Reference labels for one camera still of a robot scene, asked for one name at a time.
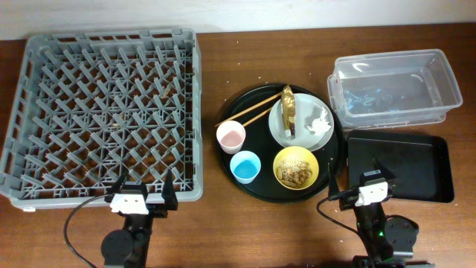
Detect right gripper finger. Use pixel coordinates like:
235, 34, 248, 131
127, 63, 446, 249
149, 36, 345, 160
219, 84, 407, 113
372, 156, 396, 180
327, 163, 340, 201

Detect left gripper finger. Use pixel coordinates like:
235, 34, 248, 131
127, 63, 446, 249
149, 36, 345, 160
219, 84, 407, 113
161, 170, 179, 211
108, 170, 129, 195

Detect yellow bowl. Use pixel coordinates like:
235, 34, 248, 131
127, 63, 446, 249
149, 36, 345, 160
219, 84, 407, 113
273, 146, 320, 191

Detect food scraps of nuts and rice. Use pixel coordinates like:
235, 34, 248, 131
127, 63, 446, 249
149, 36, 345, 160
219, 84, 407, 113
275, 159, 312, 188

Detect white tissue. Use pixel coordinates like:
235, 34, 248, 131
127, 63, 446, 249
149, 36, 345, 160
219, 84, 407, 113
306, 109, 331, 135

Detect blue plastic cup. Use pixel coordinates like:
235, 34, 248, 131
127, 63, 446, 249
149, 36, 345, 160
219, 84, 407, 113
230, 150, 261, 184

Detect grey round plate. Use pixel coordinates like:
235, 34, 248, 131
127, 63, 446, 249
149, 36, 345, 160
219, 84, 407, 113
268, 93, 335, 151

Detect pink plastic cup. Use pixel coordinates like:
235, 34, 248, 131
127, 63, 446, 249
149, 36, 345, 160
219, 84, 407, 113
216, 121, 246, 154

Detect gold foil wrapper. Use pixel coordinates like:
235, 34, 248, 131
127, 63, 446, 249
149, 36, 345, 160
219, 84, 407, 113
281, 85, 296, 140

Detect wooden chopstick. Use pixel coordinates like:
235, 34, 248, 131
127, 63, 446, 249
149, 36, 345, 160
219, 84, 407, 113
243, 107, 272, 127
215, 93, 282, 127

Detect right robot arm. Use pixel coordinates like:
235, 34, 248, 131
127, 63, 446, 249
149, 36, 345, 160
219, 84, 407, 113
316, 156, 436, 267

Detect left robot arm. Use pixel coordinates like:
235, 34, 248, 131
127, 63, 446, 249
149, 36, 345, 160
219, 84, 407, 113
101, 170, 179, 267

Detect grey plastic dishwasher rack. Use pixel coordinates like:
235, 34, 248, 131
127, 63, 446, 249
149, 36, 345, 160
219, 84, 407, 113
1, 28, 204, 211

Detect black rectangular tray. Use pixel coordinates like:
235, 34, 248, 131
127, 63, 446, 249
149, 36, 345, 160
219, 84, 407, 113
347, 130, 454, 203

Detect round black serving tray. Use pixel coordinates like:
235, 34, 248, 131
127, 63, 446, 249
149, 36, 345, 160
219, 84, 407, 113
216, 83, 347, 203

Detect clear plastic bin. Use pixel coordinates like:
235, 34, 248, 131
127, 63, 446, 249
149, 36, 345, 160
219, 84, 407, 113
327, 49, 463, 130

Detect right black cable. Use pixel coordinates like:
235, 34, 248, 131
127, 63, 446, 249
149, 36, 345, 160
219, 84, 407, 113
316, 188, 360, 235

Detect black cable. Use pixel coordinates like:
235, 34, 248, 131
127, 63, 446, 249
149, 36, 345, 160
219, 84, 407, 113
316, 188, 360, 235
63, 193, 112, 268

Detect left black cable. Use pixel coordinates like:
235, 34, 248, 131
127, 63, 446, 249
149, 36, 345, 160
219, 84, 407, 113
63, 193, 112, 268

